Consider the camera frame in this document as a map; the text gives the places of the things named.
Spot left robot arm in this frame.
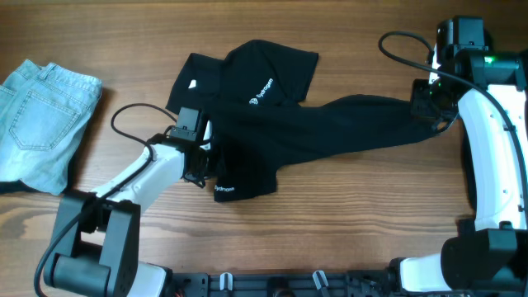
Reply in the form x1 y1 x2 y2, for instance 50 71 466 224
33 107 211 296

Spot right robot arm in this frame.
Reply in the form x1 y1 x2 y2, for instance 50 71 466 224
392 16 527 296

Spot left black cable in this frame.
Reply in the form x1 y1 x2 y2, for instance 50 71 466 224
33 102 178 297

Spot black polo shirt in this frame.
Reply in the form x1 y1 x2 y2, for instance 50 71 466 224
167 40 435 202

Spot folded light blue jeans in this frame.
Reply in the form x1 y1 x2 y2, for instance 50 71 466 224
1 59 102 195

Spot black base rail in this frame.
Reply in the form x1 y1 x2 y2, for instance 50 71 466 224
164 270 395 297

